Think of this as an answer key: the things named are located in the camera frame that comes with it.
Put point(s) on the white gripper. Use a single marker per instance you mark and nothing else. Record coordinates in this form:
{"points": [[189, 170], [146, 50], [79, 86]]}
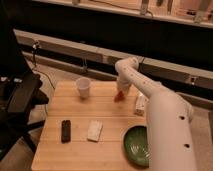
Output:
{"points": [[123, 85]]}

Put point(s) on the red orange pepper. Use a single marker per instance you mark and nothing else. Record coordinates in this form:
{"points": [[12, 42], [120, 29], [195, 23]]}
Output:
{"points": [[119, 97]]}

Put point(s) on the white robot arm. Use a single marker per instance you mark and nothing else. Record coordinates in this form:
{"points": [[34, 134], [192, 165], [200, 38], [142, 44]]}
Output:
{"points": [[168, 120]]}

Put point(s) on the white paper cup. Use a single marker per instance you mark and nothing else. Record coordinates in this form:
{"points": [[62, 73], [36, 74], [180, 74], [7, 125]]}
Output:
{"points": [[83, 86]]}

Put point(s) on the green bowl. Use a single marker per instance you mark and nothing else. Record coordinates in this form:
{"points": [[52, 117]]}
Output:
{"points": [[135, 145]]}

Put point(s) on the black remote control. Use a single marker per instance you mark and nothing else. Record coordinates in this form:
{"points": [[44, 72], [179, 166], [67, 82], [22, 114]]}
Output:
{"points": [[66, 131]]}

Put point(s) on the black office chair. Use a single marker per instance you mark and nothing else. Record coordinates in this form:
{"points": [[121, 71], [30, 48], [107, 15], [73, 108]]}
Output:
{"points": [[19, 94]]}

